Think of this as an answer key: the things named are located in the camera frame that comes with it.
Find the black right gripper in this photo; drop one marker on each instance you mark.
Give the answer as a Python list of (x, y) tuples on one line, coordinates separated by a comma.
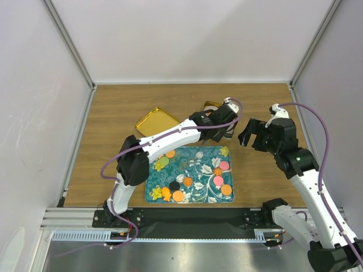
[(254, 126)]

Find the teal floral tray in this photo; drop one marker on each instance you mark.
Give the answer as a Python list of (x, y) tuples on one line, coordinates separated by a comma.
[(197, 163)]

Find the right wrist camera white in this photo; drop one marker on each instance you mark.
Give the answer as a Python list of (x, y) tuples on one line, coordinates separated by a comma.
[(277, 112)]

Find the orange dotted cookie top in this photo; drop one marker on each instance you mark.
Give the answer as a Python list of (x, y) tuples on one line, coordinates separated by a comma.
[(170, 154)]

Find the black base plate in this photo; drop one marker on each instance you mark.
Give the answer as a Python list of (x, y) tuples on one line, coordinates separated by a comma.
[(199, 223)]

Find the orange dotted cookie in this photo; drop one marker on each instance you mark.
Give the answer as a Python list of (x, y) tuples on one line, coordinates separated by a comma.
[(170, 154), (226, 190), (178, 196)]

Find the gold tin lid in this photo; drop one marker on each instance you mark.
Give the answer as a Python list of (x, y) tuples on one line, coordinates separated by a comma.
[(156, 121)]

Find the gold cookie tin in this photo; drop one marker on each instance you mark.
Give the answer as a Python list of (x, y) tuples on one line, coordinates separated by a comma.
[(209, 107)]

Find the pink sandwich cookie upper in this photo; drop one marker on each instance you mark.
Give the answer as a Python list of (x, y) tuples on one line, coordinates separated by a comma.
[(224, 165)]

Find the orange swirl cookie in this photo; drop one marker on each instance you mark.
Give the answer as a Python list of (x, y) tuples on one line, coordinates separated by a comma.
[(187, 181)]

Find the white cable duct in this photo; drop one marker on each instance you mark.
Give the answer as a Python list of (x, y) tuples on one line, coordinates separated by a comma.
[(258, 236)]

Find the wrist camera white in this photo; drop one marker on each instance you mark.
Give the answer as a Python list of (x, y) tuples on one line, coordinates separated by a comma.
[(277, 112), (233, 106)]

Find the orange flower cookie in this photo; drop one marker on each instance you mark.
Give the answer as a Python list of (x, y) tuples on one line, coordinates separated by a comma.
[(218, 171)]

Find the orange dotted cookie bottom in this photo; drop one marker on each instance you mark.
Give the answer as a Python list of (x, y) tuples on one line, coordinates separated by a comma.
[(178, 196)]

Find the black sandwich cookie lower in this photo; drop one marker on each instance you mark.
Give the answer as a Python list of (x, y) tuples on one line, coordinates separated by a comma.
[(174, 186)]

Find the pink sandwich cookie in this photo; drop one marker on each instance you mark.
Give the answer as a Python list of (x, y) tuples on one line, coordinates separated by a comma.
[(218, 180), (224, 165)]

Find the pink sandwich cookie lower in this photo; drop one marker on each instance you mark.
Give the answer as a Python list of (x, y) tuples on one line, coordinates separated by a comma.
[(218, 180)]

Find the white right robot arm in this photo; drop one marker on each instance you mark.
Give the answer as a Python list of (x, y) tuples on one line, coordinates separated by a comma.
[(330, 243)]

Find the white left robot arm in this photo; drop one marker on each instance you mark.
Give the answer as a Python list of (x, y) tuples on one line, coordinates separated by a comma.
[(130, 167)]

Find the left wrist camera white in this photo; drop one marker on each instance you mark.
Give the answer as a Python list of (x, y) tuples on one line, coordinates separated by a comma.
[(233, 106)]

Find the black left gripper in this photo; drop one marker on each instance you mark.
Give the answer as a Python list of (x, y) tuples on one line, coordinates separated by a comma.
[(217, 137)]

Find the orange dotted cookie right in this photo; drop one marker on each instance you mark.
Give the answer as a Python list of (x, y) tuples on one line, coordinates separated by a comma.
[(226, 190)]

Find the orange fish cookie bottom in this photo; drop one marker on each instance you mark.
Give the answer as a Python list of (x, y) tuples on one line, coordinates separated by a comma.
[(166, 194)]

